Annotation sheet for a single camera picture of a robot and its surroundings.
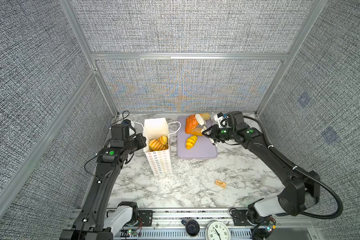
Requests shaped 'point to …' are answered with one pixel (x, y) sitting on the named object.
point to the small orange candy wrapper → (220, 184)
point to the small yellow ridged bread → (191, 142)
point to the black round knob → (192, 227)
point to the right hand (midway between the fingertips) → (203, 132)
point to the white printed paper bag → (160, 161)
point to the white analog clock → (216, 230)
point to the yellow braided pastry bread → (163, 139)
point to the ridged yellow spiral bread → (160, 144)
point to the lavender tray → (203, 148)
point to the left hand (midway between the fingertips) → (146, 137)
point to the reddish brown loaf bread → (191, 122)
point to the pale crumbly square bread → (206, 116)
